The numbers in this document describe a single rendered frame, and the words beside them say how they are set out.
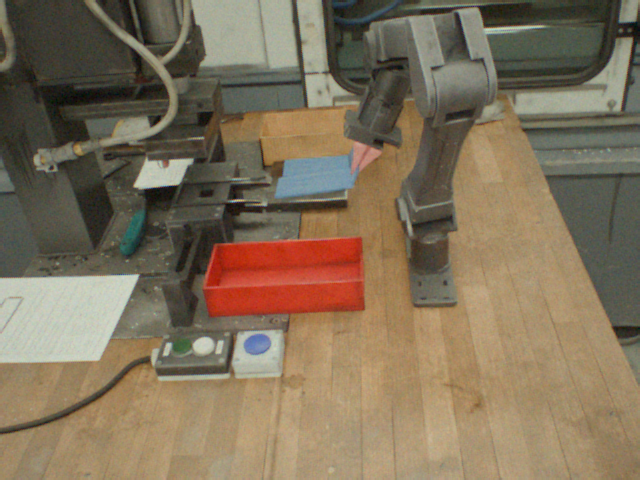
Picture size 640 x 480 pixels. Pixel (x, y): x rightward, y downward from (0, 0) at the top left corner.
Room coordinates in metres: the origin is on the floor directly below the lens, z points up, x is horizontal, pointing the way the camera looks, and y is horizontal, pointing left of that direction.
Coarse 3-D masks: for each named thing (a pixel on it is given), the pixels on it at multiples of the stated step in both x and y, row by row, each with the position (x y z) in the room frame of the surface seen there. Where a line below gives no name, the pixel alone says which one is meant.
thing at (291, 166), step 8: (352, 152) 1.26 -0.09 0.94; (288, 160) 1.29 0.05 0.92; (296, 160) 1.28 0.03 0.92; (304, 160) 1.28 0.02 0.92; (312, 160) 1.27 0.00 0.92; (320, 160) 1.27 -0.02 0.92; (328, 160) 1.27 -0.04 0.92; (336, 160) 1.26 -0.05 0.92; (344, 160) 1.26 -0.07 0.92; (352, 160) 1.23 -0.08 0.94; (288, 168) 1.25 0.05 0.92; (296, 168) 1.25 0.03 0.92; (304, 168) 1.24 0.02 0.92; (312, 168) 1.24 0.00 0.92; (320, 168) 1.24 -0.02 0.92; (328, 168) 1.23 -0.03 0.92; (336, 168) 1.23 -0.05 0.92; (344, 168) 1.22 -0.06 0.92
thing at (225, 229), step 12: (240, 192) 1.17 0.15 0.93; (228, 216) 1.04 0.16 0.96; (168, 228) 1.00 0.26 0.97; (180, 228) 1.00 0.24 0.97; (204, 228) 1.00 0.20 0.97; (216, 228) 0.99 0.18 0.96; (228, 228) 1.02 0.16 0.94; (216, 240) 1.00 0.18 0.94; (228, 240) 1.01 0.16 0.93; (204, 252) 1.00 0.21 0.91
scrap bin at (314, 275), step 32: (224, 256) 0.95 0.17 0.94; (256, 256) 0.94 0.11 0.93; (288, 256) 0.94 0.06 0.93; (320, 256) 0.93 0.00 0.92; (352, 256) 0.93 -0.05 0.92; (224, 288) 0.83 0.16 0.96; (256, 288) 0.83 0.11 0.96; (288, 288) 0.82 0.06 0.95; (320, 288) 0.82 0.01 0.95; (352, 288) 0.81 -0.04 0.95
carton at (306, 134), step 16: (304, 112) 1.42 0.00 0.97; (320, 112) 1.41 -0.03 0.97; (336, 112) 1.41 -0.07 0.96; (272, 128) 1.43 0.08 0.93; (288, 128) 1.42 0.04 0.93; (304, 128) 1.42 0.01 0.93; (320, 128) 1.42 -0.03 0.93; (336, 128) 1.41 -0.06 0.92; (272, 144) 1.31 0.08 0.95; (288, 144) 1.31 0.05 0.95; (304, 144) 1.30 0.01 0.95; (320, 144) 1.30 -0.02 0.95; (336, 144) 1.30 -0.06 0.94; (352, 144) 1.29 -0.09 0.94; (272, 160) 1.31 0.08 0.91
